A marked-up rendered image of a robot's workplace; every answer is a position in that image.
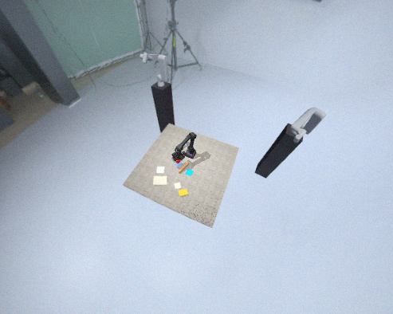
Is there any yellow rectangular block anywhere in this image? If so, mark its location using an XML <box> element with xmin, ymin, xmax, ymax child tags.
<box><xmin>179</xmin><ymin>189</ymin><xmax>188</xmax><ymax>196</ymax></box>

